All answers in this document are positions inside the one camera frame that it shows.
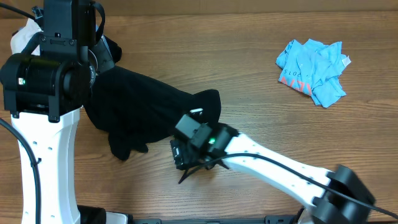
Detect black t-shirt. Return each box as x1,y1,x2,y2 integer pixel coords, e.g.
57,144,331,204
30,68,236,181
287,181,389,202
84,66,221,161

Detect light blue printed t-shirt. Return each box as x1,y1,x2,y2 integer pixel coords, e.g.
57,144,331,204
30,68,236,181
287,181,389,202
275,39,351,108

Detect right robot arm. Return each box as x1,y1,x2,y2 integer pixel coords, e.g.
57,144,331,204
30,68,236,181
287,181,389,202
171,114,376,223

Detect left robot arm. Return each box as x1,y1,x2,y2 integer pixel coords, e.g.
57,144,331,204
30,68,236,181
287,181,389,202
1,0,133,224

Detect black folded garment under pile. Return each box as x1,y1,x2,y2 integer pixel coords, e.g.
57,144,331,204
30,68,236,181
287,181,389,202
104,36,123,63

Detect beige folded trousers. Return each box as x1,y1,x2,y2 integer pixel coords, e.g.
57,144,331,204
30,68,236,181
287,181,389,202
11,19,42,54

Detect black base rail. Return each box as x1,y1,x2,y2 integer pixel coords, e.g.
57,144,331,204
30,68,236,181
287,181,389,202
128,215,298,224

